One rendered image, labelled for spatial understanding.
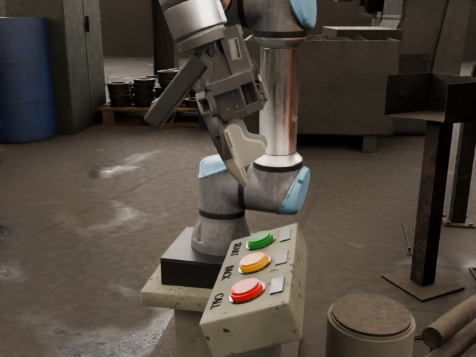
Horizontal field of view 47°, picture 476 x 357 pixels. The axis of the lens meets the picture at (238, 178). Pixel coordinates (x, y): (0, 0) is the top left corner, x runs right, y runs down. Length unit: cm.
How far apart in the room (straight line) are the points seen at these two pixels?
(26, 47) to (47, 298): 254
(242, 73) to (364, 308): 37
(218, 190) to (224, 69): 59
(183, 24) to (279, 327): 38
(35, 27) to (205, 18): 356
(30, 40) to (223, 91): 355
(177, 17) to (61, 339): 122
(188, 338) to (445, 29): 335
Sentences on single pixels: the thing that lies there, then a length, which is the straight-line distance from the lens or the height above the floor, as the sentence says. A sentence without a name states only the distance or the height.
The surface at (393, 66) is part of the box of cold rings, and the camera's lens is 375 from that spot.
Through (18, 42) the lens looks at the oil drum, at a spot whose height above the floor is 71.
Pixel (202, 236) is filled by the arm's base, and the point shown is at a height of 41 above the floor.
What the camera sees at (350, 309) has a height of 52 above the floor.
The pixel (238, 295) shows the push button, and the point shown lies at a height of 61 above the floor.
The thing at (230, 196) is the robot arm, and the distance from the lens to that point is 127.
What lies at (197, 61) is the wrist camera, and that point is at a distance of 72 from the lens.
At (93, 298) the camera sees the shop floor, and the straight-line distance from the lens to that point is 193.
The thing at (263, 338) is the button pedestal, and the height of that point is 57.
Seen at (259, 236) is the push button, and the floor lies 61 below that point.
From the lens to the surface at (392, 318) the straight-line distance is 80.
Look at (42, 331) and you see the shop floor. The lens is 180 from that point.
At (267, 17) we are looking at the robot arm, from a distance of 116.
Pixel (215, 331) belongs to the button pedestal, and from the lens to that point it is 64.
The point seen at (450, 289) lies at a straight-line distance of 204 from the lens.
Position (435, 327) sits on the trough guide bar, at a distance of 33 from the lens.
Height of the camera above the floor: 92
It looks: 17 degrees down
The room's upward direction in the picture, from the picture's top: straight up
